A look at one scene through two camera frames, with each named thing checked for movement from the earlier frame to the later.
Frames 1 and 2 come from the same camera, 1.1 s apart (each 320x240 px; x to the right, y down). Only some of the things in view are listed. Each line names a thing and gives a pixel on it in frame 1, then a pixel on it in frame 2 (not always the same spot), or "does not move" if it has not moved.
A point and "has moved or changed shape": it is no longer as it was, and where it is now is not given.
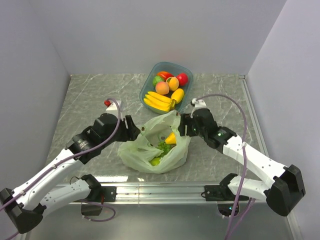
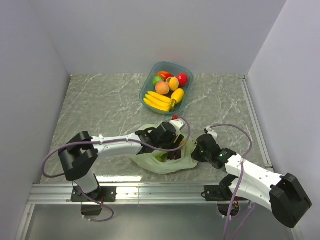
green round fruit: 157,79 does not move
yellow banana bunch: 157,101 does not move
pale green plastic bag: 137,154 has moved or changed shape
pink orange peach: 162,88 does not move
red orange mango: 165,74 does not move
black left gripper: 130,133 → 169,146
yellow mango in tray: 178,95 does not move
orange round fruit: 173,83 does not move
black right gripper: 186,120 → 196,156
